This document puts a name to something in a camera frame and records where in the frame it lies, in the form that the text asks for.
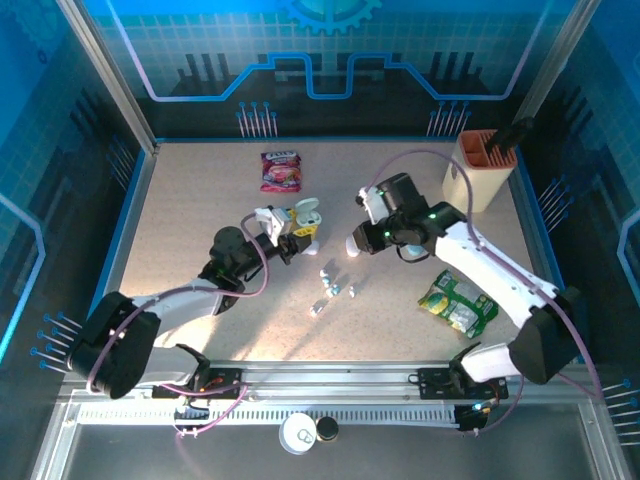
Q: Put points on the white round lid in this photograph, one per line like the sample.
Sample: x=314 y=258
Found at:
x=295 y=437

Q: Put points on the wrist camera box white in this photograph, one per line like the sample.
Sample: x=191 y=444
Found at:
x=372 y=205
x=272 y=222

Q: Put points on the aluminium frame post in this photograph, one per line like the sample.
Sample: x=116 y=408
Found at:
x=107 y=80
x=555 y=55

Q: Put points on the green snack bag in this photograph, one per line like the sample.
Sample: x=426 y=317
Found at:
x=457 y=302

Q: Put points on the white oval charging case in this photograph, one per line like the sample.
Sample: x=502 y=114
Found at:
x=351 y=251

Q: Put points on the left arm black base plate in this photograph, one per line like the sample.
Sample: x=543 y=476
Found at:
x=230 y=375

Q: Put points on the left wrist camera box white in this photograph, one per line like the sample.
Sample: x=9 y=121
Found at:
x=272 y=222

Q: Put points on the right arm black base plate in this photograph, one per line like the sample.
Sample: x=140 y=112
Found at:
x=435 y=384

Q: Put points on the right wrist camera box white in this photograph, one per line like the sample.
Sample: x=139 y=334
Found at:
x=372 y=205

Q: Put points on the purple red candy bag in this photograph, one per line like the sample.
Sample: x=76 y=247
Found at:
x=281 y=172

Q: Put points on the beige utensil holder orange top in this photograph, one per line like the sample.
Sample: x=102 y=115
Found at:
x=485 y=190

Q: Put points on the aluminium table side rail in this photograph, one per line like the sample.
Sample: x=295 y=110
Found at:
x=534 y=225
x=135 y=215

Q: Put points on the mint green charging case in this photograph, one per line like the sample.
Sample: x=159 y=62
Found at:
x=309 y=206

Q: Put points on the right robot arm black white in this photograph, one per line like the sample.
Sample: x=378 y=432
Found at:
x=490 y=270

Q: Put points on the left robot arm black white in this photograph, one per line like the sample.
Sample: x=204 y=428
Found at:
x=110 y=345

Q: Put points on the black round cap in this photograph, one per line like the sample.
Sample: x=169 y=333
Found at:
x=327 y=430

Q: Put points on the aluminium frame rail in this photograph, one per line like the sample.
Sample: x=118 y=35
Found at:
x=325 y=382

